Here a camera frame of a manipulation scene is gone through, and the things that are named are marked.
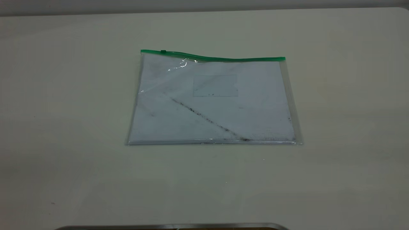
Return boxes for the silver metal rim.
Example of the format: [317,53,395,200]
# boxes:
[54,223,290,230]

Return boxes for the clear plastic zipper bag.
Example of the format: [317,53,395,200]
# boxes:
[125,49,303,146]

